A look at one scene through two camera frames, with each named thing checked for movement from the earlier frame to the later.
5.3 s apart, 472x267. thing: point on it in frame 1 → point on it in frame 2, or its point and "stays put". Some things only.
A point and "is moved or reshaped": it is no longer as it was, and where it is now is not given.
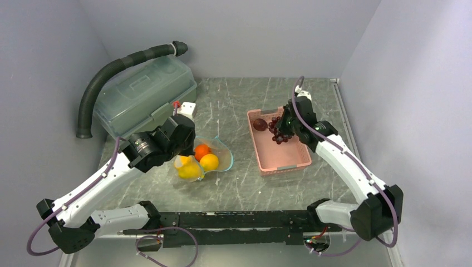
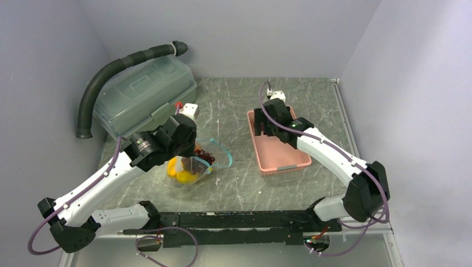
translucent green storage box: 139,100 stays put
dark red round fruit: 260,124 is moved or reshaped
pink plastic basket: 273,159 stays put
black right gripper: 281,123 → 260,117
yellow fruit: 186,159 → 171,167
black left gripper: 189,150 stays put
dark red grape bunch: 278,137 is moved or reshaped
